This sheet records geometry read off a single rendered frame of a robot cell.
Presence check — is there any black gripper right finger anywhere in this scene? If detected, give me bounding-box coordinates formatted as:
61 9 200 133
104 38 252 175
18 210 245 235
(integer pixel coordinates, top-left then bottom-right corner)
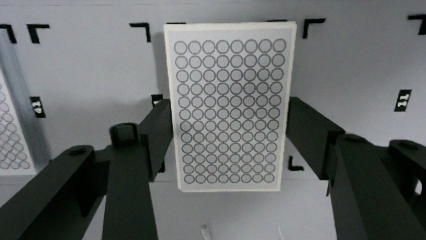
285 97 426 240

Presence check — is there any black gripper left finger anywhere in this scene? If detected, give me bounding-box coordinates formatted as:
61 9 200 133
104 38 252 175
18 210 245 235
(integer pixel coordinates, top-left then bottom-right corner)
0 99 174 240

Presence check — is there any grey deck plate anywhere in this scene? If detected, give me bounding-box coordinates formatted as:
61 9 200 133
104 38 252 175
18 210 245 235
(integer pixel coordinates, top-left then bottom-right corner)
0 0 426 240

